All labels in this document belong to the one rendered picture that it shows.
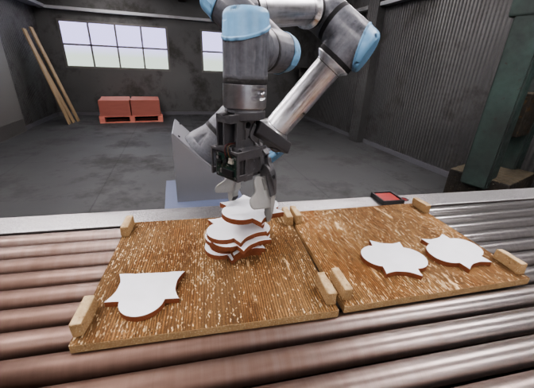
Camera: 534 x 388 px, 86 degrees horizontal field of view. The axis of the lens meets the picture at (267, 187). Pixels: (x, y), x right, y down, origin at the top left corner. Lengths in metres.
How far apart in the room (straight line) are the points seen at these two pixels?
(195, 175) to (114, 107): 6.56
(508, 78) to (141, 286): 2.98
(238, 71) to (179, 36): 8.04
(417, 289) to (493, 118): 2.60
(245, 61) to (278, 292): 0.39
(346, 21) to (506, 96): 2.34
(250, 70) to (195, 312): 0.40
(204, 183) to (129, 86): 7.66
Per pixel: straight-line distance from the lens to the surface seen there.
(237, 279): 0.57
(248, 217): 0.55
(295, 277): 0.58
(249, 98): 0.48
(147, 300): 0.54
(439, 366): 0.55
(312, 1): 0.88
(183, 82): 8.50
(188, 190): 1.01
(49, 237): 0.86
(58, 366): 0.55
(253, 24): 0.48
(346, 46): 0.89
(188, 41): 8.51
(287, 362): 0.48
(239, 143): 0.50
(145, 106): 7.47
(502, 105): 3.11
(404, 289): 0.62
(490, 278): 0.75
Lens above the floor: 1.31
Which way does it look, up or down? 23 degrees down
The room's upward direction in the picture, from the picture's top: 2 degrees clockwise
